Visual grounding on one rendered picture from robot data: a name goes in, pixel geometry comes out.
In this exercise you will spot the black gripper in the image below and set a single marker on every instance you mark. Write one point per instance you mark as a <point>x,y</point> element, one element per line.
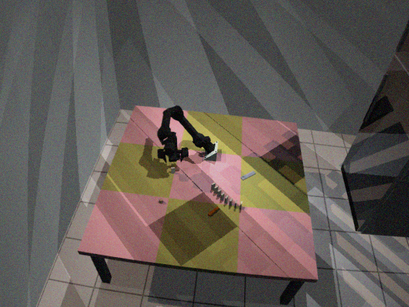
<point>184,153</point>

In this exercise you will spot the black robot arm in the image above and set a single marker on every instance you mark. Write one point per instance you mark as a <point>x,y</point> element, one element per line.
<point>170,143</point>

